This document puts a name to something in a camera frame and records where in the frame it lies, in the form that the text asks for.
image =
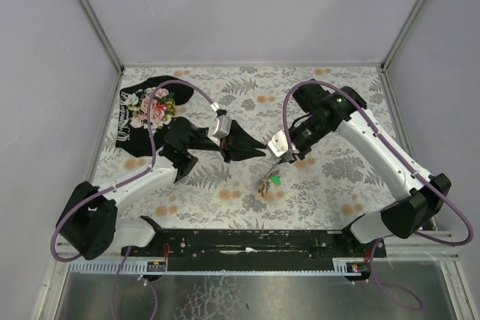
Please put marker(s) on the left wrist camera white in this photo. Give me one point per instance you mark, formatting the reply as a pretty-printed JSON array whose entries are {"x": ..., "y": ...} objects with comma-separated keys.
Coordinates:
[{"x": 222, "y": 125}]

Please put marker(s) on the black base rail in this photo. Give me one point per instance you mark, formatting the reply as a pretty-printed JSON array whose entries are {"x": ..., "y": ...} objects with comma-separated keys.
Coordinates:
[{"x": 257, "y": 246}]

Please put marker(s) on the black floral cloth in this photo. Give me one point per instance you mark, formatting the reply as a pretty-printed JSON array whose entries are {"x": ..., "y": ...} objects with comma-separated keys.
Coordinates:
[{"x": 145, "y": 104}]

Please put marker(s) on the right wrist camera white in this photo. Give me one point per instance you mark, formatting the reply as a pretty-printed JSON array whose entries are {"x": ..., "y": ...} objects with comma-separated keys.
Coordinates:
[{"x": 284, "y": 153}]

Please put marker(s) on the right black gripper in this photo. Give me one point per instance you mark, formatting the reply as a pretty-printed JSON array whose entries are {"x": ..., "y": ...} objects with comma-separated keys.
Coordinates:
[{"x": 301, "y": 155}]

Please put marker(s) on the white cable duct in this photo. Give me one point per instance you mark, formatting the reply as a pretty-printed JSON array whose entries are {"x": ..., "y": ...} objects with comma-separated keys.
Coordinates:
[{"x": 157, "y": 267}]

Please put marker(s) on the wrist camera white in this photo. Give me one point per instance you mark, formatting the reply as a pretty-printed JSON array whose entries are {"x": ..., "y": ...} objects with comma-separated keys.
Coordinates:
[
  {"x": 222, "y": 125},
  {"x": 284, "y": 153}
]

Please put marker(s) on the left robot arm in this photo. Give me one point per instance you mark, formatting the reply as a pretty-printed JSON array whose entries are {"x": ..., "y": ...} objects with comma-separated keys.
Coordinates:
[{"x": 90, "y": 221}]

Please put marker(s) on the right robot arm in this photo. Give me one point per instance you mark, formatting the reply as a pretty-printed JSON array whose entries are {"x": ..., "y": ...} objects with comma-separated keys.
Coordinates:
[{"x": 314, "y": 109}]

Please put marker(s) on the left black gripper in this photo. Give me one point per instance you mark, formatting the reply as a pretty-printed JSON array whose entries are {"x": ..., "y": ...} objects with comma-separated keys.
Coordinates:
[{"x": 227, "y": 146}]

